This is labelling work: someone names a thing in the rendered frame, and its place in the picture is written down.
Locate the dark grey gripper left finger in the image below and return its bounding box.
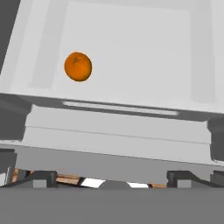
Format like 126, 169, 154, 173
8, 170, 59, 189

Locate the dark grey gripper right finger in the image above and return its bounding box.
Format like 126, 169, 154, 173
166, 170, 222, 189

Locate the white fridge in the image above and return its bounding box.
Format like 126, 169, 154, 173
0, 0, 224, 187

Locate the orange tangerine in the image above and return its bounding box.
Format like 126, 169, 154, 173
63, 51, 93, 83

